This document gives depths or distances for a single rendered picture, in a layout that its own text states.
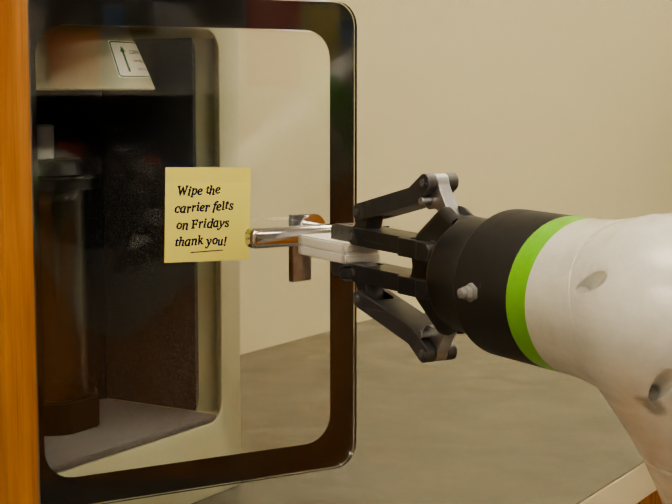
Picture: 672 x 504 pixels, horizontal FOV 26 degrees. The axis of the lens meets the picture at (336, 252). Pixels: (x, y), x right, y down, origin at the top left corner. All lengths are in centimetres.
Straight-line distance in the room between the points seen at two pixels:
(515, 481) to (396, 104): 118
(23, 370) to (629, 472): 69
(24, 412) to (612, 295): 45
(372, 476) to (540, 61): 172
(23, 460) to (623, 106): 261
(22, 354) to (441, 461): 60
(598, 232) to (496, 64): 206
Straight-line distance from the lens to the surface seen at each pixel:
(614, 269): 76
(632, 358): 76
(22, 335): 102
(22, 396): 103
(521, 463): 150
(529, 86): 300
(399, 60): 251
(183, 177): 117
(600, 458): 153
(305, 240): 109
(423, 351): 97
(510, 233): 86
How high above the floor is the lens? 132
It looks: 6 degrees down
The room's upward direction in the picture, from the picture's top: straight up
